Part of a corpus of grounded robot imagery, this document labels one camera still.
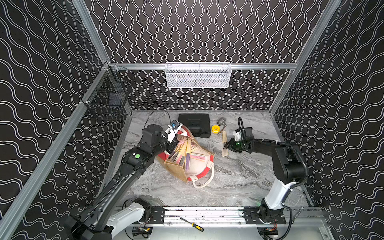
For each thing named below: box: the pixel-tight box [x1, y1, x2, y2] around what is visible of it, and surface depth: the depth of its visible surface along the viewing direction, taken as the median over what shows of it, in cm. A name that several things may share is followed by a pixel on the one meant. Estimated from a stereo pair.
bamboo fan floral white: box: [221, 130, 228, 157], surface depth 102 cm
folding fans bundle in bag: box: [168, 132, 206, 171], surface depth 89 cm
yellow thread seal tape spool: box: [211, 125, 221, 134], surface depth 110 cm
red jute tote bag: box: [158, 126, 215, 189], surface depth 84 cm
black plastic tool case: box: [178, 113, 211, 138], surface depth 106 cm
